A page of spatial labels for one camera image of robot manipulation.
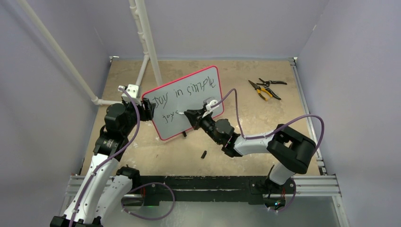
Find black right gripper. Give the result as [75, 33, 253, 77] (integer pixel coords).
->
[186, 107, 222, 144]

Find red framed whiteboard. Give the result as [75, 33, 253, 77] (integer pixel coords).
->
[142, 66, 223, 140]

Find black marker cap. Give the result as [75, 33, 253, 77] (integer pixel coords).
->
[201, 150, 207, 159]

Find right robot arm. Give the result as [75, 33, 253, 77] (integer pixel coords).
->
[183, 109, 317, 192]

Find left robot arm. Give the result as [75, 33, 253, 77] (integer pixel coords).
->
[50, 98, 156, 227]

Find black base bar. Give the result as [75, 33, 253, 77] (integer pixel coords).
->
[135, 175, 296, 206]

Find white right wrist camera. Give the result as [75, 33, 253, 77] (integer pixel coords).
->
[202, 97, 219, 118]

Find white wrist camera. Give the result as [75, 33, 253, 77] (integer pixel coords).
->
[118, 84, 141, 105]
[202, 97, 219, 118]

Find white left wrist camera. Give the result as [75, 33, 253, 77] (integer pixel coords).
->
[118, 84, 141, 105]

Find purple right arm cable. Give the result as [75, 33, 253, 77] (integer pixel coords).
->
[211, 88, 325, 156]

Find white PVC pipe frame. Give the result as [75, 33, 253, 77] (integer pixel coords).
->
[16, 0, 164, 107]

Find yellow handled pliers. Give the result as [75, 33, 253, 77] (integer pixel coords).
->
[248, 80, 281, 101]

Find black handled pliers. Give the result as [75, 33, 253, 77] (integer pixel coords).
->
[257, 78, 287, 88]

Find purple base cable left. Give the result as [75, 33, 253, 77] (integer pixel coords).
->
[120, 182, 175, 221]

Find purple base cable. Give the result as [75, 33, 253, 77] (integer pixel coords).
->
[120, 182, 175, 221]
[266, 175, 298, 214]

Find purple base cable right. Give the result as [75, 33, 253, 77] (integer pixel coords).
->
[266, 175, 298, 214]

